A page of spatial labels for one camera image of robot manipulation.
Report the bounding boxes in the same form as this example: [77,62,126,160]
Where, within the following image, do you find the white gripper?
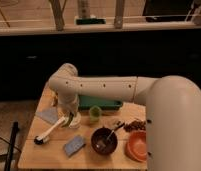
[34,95,79,145]

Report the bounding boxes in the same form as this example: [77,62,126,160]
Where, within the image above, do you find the dark brown bowl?
[91,127,118,155]

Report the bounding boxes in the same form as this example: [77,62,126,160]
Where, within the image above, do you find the orange bowl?
[125,131,147,162]

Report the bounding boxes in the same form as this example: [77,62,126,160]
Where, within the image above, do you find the black pole stand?
[4,122,19,171]

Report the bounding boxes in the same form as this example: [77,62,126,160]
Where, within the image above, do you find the metal spoon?
[96,123,124,149]

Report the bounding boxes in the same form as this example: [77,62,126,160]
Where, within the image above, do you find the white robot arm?
[48,63,201,171]

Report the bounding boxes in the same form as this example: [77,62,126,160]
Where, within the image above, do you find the grey-blue cloth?
[36,107,59,125]

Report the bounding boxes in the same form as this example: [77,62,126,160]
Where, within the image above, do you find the brown grape bunch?
[124,120,146,132]

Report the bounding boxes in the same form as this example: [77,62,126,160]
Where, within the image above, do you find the blue sponge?
[64,135,85,157]

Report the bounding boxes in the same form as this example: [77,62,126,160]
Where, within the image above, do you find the green plastic cup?
[89,106,102,122]

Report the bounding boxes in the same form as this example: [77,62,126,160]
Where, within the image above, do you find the green tray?
[79,95,123,110]

